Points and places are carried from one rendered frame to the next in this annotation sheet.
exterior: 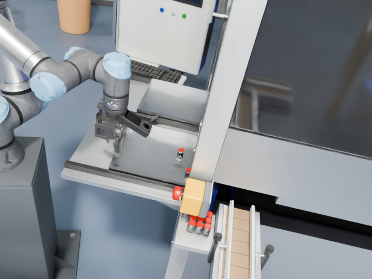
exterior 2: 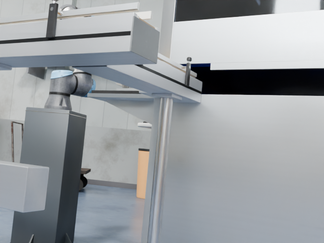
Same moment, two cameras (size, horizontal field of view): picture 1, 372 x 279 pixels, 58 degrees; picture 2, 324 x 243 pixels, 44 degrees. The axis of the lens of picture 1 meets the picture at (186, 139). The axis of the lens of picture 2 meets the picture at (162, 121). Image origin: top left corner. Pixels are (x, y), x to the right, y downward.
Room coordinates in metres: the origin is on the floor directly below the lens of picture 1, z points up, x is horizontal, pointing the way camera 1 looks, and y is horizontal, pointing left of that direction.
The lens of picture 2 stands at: (-0.90, -0.90, 0.63)
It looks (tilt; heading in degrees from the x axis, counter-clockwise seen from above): 4 degrees up; 27
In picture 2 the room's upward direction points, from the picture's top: 5 degrees clockwise
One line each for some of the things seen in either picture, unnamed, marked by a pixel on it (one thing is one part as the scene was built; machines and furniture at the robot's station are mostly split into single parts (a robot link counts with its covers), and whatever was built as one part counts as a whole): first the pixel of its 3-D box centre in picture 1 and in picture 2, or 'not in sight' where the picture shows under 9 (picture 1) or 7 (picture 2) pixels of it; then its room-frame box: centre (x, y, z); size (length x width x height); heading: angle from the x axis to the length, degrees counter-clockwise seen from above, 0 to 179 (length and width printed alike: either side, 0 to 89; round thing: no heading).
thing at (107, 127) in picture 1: (112, 119); not in sight; (0.82, 0.23, 1.05); 0.09 x 0.08 x 0.12; 89
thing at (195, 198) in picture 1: (195, 197); not in sight; (0.63, -0.06, 1.00); 0.08 x 0.07 x 0.07; 89
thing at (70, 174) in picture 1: (157, 128); (161, 105); (1.05, 0.12, 0.87); 0.70 x 0.48 x 0.02; 179
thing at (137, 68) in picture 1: (143, 70); not in sight; (1.59, 0.30, 0.82); 0.40 x 0.14 x 0.02; 81
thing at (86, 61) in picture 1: (83, 66); not in sight; (0.83, 0.33, 1.21); 0.11 x 0.11 x 0.08; 73
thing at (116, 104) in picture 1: (115, 99); not in sight; (0.81, 0.23, 1.14); 0.08 x 0.08 x 0.05
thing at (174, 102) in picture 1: (182, 104); not in sight; (1.22, 0.05, 0.90); 0.34 x 0.26 x 0.04; 89
